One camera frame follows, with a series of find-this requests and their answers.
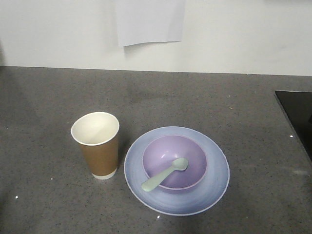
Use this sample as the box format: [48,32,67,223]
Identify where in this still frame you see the lilac plastic bowl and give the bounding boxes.
[141,135,208,193]

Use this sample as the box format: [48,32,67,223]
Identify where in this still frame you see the pale green plastic spoon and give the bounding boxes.
[141,158,188,192]

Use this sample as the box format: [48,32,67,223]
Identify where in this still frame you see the brown paper cup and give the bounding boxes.
[71,112,119,180]

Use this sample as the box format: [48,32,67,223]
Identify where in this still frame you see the light blue plate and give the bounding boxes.
[124,126,230,216]

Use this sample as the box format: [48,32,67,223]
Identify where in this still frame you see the white paper sheet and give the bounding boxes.
[115,0,186,47]

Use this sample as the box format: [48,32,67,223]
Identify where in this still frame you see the black induction cooktop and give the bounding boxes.
[274,90,312,166]

